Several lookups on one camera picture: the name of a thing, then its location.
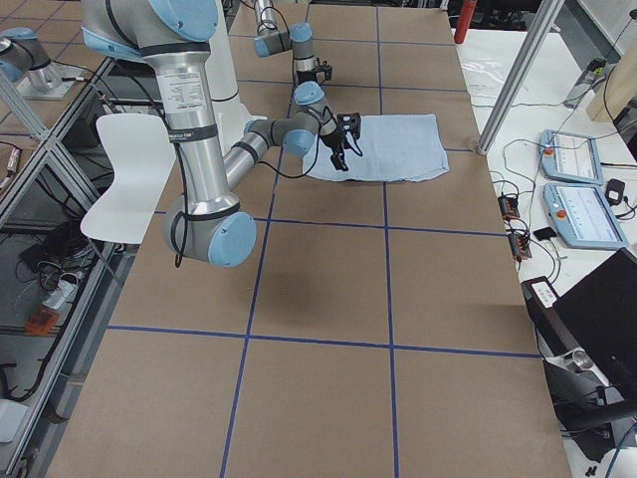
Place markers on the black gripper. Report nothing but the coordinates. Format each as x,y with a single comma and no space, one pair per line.
332,140
305,77

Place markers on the light blue button-up shirt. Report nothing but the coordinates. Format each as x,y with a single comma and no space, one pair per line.
394,148

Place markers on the second grey robot base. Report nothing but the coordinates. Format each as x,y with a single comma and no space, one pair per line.
26,63

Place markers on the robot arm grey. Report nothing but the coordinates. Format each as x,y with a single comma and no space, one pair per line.
275,36
207,223

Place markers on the clear plastic bag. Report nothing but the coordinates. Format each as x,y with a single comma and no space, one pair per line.
484,77

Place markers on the white plastic chair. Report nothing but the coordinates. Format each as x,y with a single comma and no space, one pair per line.
142,158

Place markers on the red cylinder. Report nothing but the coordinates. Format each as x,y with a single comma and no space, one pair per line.
464,21

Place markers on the upper blue teach pendant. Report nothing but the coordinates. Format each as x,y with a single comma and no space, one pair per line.
570,157

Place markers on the blue teach pendant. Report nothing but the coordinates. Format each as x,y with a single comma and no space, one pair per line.
570,157
581,216

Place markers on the lower blue teach pendant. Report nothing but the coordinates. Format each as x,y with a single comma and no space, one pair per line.
581,216

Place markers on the black laptop computer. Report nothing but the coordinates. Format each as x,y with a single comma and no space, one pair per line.
600,313

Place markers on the orange device on floor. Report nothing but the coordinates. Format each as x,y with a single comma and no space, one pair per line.
40,323

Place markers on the aluminium frame post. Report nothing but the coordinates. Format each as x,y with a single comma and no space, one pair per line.
535,36

